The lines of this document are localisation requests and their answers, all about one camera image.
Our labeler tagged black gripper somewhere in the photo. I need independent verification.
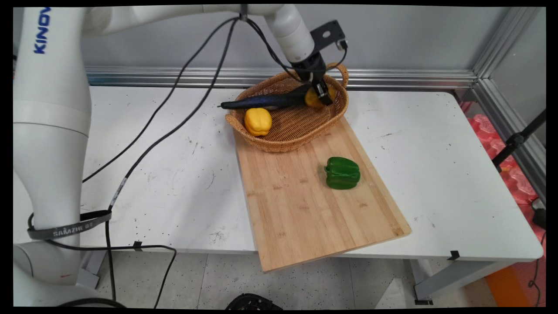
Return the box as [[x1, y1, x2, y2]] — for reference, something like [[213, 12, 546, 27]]
[[291, 51, 334, 106]]

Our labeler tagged orange round fruit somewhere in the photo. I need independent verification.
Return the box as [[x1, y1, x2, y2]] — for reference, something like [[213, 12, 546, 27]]
[[304, 85, 337, 109]]

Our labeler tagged green bell pepper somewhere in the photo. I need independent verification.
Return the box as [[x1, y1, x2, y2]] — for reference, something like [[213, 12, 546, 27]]
[[324, 156, 361, 191]]

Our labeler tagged woven wicker basket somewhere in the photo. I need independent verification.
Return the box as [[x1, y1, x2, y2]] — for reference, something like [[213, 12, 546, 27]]
[[225, 62, 350, 153]]

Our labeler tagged dark purple eggplant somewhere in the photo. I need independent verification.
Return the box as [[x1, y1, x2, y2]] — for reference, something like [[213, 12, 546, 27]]
[[217, 85, 313, 110]]

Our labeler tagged yellow bell pepper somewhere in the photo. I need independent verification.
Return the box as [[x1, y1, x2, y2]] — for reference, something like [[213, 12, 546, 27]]
[[243, 107, 273, 137]]

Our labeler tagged wooden cutting board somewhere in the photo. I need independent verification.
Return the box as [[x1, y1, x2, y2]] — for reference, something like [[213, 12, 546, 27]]
[[233, 115, 412, 273]]

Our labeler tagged pink bubble wrap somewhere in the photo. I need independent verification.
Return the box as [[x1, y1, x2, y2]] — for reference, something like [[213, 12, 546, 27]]
[[466, 113, 540, 205]]

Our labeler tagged black tripod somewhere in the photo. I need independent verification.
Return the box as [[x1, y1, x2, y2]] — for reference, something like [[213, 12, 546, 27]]
[[492, 109, 546, 171]]

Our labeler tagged black round object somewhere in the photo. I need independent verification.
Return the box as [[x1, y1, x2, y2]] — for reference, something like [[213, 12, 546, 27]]
[[225, 293, 284, 311]]

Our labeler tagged white angled table leg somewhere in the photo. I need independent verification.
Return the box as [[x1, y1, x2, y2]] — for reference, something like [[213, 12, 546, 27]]
[[409, 258, 520, 306]]

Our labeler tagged dark rounded device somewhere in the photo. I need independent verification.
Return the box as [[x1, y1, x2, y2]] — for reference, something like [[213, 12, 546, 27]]
[[531, 198, 546, 230]]

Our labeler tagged orange floor mat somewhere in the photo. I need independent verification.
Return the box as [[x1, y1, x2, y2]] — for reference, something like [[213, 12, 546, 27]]
[[484, 265, 536, 308]]

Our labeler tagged white straight table leg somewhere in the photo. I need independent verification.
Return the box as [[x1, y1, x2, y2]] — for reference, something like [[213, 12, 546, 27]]
[[76, 249, 108, 290]]

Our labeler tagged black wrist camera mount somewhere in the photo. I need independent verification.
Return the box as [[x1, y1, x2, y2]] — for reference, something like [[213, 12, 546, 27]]
[[310, 19, 348, 55]]

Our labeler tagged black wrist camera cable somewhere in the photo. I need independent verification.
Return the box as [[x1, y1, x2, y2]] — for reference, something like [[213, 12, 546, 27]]
[[245, 17, 348, 83]]

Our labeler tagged long aluminium frame rail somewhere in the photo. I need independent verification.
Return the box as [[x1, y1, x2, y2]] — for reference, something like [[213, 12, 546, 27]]
[[85, 66, 478, 91]]

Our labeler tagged thin black cable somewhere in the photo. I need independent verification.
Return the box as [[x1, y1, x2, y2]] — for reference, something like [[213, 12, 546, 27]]
[[82, 17, 241, 184]]

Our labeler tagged black cable with label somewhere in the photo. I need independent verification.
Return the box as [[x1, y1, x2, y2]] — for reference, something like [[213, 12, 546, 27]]
[[104, 17, 241, 302]]

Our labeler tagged aluminium corner frame rail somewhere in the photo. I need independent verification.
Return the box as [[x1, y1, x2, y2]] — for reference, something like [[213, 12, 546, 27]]
[[473, 7, 546, 203]]

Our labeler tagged black floor cable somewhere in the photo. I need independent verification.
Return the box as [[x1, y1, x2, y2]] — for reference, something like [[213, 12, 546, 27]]
[[44, 239, 178, 309]]

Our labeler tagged black Samzhe strap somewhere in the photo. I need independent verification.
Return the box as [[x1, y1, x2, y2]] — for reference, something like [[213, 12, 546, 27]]
[[26, 210, 113, 241]]

